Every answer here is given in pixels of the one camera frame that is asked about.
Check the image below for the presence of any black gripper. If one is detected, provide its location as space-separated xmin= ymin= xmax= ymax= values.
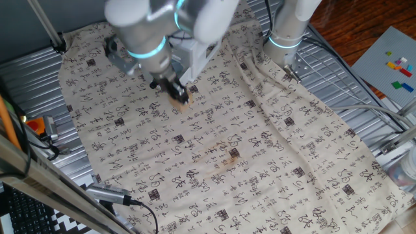
xmin=152 ymin=70 xmax=192 ymax=105

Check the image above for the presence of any light wooden block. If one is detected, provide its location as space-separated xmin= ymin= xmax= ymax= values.
xmin=168 ymin=92 xmax=194 ymax=113

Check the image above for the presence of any white plastic drawer cabinet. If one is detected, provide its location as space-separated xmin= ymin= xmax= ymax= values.
xmin=168 ymin=31 xmax=224 ymax=85

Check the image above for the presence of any calligraphy print beige cloth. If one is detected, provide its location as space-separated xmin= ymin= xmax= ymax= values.
xmin=57 ymin=0 xmax=415 ymax=234

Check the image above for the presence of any red emergency stop button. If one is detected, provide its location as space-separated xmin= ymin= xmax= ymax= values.
xmin=25 ymin=116 xmax=46 ymax=136

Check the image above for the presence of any thin aluminium strut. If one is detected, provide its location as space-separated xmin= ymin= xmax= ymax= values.
xmin=27 ymin=0 xmax=68 ymax=55

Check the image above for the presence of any black white checkerboard sheet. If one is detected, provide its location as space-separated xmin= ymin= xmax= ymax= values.
xmin=48 ymin=207 xmax=98 ymax=234

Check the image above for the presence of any orange pole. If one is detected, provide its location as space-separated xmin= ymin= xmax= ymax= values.
xmin=0 ymin=96 xmax=22 ymax=151

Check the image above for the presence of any black keyboard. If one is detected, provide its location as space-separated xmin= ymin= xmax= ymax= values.
xmin=2 ymin=184 xmax=58 ymax=234

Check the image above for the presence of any grey brick baseplate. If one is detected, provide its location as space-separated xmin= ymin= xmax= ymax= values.
xmin=351 ymin=25 xmax=416 ymax=108

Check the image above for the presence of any clear plastic bottle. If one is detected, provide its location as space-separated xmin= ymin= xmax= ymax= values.
xmin=386 ymin=152 xmax=416 ymax=191

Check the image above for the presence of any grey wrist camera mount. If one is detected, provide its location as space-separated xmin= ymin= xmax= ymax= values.
xmin=103 ymin=34 xmax=140 ymax=75

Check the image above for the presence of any brass cable connector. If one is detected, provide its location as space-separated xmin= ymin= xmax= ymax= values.
xmin=283 ymin=64 xmax=302 ymax=85

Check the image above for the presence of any long silver camera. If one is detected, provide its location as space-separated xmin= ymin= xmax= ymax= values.
xmin=84 ymin=182 xmax=134 ymax=207

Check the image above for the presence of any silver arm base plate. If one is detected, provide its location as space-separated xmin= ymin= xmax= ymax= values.
xmin=285 ymin=48 xmax=313 ymax=81

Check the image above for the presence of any black camera cable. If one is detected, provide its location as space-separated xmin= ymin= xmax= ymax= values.
xmin=129 ymin=200 xmax=160 ymax=234

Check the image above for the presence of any small silver camera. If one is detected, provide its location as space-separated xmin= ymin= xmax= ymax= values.
xmin=42 ymin=115 xmax=60 ymax=142

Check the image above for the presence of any black cable bundle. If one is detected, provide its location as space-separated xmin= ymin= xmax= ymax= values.
xmin=300 ymin=34 xmax=407 ymax=133

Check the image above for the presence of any large aluminium frame beam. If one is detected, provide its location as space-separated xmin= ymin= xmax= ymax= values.
xmin=0 ymin=135 xmax=131 ymax=234

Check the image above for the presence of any thick grey cable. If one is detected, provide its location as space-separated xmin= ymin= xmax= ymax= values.
xmin=330 ymin=104 xmax=416 ymax=128

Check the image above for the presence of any aluminium frame bracket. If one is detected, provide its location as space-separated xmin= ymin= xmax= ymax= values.
xmin=379 ymin=97 xmax=416 ymax=155

